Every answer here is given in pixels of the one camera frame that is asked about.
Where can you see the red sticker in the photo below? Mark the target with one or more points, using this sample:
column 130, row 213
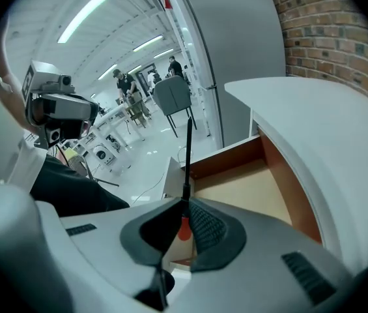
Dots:
column 166, row 0

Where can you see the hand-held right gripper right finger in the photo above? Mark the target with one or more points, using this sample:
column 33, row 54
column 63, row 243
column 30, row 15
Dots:
column 219, row 233

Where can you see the black wicker chair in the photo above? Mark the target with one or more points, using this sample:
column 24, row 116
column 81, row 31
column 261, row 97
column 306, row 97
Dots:
column 82, row 166

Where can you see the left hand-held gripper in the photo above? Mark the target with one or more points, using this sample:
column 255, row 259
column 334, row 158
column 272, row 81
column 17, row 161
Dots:
column 56, row 106

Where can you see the white table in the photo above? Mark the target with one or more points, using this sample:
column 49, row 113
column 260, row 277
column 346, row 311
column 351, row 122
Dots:
column 118, row 119

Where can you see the grey upholstered chair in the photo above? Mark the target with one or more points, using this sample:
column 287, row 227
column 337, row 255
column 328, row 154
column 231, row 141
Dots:
column 172, row 93

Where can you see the wooden drawer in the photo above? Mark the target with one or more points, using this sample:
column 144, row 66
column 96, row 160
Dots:
column 245, row 181

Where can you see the grey refrigerator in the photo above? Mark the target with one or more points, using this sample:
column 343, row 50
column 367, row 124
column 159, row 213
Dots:
column 235, row 44

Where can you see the white printed t-shirt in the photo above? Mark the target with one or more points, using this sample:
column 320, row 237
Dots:
column 1, row 148

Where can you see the person's left forearm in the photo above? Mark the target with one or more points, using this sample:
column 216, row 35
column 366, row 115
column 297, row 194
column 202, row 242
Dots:
column 11, row 86

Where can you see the white desk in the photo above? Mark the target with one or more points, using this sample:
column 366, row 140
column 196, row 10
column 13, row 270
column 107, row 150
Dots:
column 327, row 126

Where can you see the long ceiling lamp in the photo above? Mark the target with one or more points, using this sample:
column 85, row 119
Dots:
column 148, row 43
column 86, row 15
column 108, row 72

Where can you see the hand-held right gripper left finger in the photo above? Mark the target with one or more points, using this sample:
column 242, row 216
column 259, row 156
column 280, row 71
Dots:
column 131, row 240

